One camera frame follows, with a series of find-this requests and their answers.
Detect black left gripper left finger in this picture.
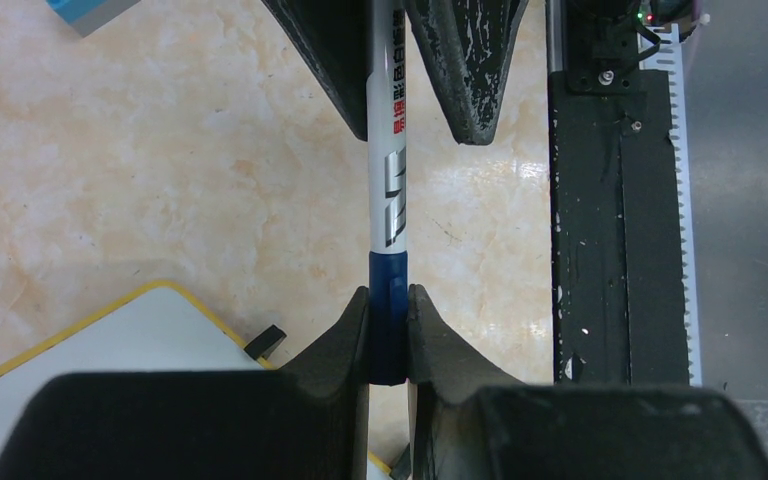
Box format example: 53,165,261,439
0,287,369,479

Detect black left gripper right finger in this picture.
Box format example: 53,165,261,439
408,285,768,479

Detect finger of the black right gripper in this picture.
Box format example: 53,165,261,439
406,0,528,145
263,0,368,141

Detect white whiteboard marker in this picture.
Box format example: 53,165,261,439
366,1,407,255

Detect yellow framed whiteboard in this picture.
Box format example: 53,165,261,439
0,284,385,479

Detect blue marker cap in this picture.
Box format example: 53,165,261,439
368,252,408,386

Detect light blue toy brick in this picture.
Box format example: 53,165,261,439
46,0,139,37

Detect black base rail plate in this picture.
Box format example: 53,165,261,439
546,0,693,386

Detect white slotted cable duct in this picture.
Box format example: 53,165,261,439
640,23,703,387

